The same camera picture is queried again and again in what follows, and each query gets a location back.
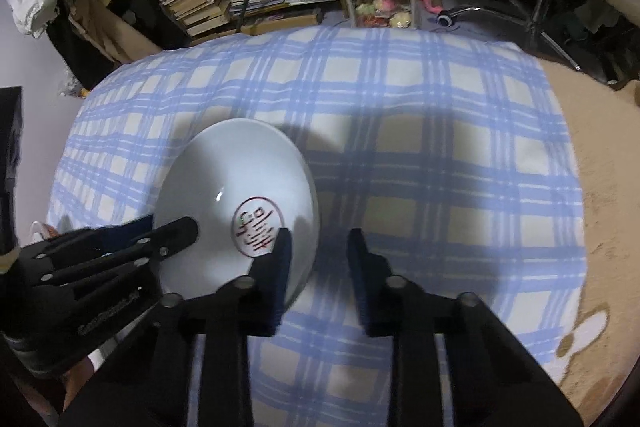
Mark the office chair base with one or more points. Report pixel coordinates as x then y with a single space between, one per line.
537 14

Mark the beige bear-print blanket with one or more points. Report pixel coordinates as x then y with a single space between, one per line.
610 207

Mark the large red patterned bowl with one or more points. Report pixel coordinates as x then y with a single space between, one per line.
235 167

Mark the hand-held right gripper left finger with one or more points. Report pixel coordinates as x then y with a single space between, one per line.
277 279

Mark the white cherry-print plate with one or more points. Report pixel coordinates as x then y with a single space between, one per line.
45 229

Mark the person's left forearm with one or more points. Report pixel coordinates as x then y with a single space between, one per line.
77 382

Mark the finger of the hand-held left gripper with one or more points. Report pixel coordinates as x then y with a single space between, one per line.
130 227
172 234

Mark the blue plaid blanket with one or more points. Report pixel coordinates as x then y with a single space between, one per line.
425 157

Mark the tan bag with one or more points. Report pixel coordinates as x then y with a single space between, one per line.
110 32

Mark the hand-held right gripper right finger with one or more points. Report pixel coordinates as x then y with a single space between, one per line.
362 284

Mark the pile of soft toys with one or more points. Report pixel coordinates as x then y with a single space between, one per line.
385 9

